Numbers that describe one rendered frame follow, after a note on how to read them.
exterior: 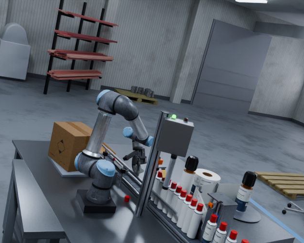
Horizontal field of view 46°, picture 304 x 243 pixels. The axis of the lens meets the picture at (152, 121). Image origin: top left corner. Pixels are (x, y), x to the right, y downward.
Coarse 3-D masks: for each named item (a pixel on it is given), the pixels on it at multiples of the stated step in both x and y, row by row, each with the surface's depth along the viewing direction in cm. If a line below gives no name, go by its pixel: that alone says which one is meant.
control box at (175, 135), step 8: (168, 120) 199; (176, 120) 203; (168, 128) 200; (176, 128) 200; (184, 128) 200; (192, 128) 200; (160, 136) 202; (168, 136) 201; (176, 136) 201; (184, 136) 201; (160, 144) 203; (168, 144) 202; (176, 144) 202; (184, 144) 202; (168, 152) 204; (176, 152) 203; (184, 152) 203
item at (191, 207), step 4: (192, 200) 200; (196, 200) 201; (192, 204) 200; (188, 208) 201; (192, 208) 200; (188, 212) 201; (192, 212) 200; (188, 216) 201; (184, 220) 203; (188, 220) 201; (184, 224) 203; (188, 224) 202; (184, 228) 203; (188, 228) 202; (184, 232) 203
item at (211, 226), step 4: (212, 216) 187; (216, 216) 187; (208, 220) 190; (212, 220) 187; (208, 224) 187; (212, 224) 187; (216, 224) 188; (208, 228) 187; (212, 228) 187; (204, 232) 190; (208, 232) 187; (212, 232) 188; (204, 236) 189; (208, 236) 188; (212, 236) 189; (204, 240) 189; (208, 240) 188
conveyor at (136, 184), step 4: (108, 156) 291; (108, 160) 283; (116, 168) 271; (120, 172) 266; (128, 172) 270; (124, 176) 260; (128, 176) 262; (132, 176) 263; (128, 180) 255; (132, 180) 257; (136, 180) 258; (132, 184) 250; (136, 184) 252; (140, 184) 254; (136, 188) 246; (152, 204) 228; (156, 208) 224; (160, 212) 221; (164, 216) 216; (168, 220) 213; (172, 224) 210; (176, 224) 211; (176, 228) 207; (180, 232) 204; (184, 236) 200; (188, 240) 197; (192, 240) 198; (196, 240) 199
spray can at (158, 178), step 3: (159, 171) 230; (159, 174) 229; (156, 177) 230; (159, 177) 229; (156, 180) 229; (159, 180) 229; (156, 183) 229; (153, 186) 231; (156, 186) 230; (153, 189) 231; (156, 189) 230; (153, 195) 231; (153, 198) 232; (153, 201) 232
